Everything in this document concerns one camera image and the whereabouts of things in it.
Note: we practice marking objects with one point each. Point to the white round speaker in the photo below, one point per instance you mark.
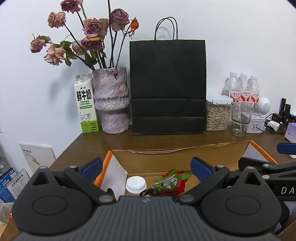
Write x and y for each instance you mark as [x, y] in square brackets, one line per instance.
[264, 105]

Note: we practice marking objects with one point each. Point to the white charger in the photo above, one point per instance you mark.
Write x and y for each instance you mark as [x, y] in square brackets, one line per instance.
[272, 126]

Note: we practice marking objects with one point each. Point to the black paper bag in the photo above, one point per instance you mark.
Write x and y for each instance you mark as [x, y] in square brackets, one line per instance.
[166, 88]

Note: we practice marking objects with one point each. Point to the blue white packet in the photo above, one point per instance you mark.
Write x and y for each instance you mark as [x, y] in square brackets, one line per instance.
[13, 185]

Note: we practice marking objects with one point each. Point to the clear water bottle red label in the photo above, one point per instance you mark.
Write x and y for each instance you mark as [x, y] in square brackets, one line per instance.
[231, 88]
[254, 90]
[244, 89]

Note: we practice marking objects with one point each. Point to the purple mottled vase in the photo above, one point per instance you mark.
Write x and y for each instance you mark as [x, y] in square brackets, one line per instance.
[111, 97]

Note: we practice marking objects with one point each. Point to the clear seed container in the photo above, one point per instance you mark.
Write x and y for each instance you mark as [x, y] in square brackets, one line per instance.
[216, 118]

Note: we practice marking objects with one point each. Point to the white green milk carton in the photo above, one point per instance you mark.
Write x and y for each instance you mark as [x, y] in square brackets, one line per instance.
[85, 104]

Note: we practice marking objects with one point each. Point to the dried pink rose bouquet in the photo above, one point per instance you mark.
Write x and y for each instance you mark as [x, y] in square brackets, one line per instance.
[94, 26]

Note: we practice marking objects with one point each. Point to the white tin box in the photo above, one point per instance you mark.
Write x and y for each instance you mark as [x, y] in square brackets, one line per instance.
[256, 125]

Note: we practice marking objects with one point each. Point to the purple tissue pack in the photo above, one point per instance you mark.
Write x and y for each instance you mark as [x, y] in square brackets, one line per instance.
[291, 132]

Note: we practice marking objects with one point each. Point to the red cardboard box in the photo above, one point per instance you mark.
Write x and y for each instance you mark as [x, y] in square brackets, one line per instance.
[173, 160]

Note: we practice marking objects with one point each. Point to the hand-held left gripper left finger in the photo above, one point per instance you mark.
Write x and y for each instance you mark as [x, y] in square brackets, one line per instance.
[92, 168]

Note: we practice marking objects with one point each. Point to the clear glass cup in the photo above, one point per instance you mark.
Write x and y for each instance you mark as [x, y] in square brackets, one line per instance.
[240, 128]

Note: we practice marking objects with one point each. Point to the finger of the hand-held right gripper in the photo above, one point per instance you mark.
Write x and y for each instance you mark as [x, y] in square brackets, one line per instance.
[286, 148]
[272, 169]

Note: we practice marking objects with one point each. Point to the black upright device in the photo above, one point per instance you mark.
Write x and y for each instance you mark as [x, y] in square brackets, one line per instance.
[287, 112]
[283, 109]

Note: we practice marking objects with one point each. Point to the white ribbed bottle cap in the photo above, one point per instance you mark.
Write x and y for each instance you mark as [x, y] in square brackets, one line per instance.
[136, 184]

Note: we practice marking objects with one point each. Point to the brown wooden desktop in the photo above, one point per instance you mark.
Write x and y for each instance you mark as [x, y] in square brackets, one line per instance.
[81, 148]

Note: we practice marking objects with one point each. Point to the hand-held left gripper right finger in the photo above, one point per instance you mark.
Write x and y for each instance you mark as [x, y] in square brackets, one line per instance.
[201, 169]

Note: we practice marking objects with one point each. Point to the red artificial rose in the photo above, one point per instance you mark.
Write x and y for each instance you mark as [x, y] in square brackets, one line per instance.
[181, 187]

